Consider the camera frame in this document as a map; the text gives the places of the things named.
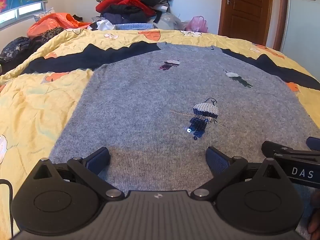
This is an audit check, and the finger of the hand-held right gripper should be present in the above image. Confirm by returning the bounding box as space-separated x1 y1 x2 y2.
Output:
261 141 312 157
306 137 320 152

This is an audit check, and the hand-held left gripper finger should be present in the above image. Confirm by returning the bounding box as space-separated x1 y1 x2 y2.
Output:
190 146 284 201

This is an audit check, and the grey knitted sequin sweater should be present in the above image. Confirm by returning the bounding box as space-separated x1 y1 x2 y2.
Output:
21 41 320 230

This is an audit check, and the person's right hand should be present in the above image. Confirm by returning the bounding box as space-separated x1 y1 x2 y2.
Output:
307 189 320 234

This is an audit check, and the flower print wardrobe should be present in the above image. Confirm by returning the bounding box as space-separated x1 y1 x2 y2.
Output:
280 0 320 58

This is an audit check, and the pink mesh bag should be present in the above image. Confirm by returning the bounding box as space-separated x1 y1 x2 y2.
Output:
186 16 209 34

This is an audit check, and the wooden door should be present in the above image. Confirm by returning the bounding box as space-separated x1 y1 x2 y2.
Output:
219 0 275 46

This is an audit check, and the clear plastic bag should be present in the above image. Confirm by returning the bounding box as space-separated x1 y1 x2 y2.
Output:
152 12 187 31

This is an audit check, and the blue knitted cloth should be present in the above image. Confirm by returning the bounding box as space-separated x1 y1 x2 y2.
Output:
115 23 153 31

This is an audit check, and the navy garment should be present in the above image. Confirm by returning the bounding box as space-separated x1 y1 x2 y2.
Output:
102 10 148 26

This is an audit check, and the yellow printed quilt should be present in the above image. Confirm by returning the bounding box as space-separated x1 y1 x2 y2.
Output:
0 27 320 240

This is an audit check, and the orange cloth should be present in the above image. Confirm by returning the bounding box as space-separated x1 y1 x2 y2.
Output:
27 12 92 39

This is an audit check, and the dark patterned cloth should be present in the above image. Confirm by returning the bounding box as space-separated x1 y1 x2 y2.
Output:
0 26 67 76

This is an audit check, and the window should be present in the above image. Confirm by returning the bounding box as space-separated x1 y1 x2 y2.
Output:
0 1 48 31

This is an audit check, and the wooden door frame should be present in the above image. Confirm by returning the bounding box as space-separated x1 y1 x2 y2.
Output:
217 0 290 52

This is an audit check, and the black cable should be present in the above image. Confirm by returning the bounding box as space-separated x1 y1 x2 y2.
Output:
0 179 14 239

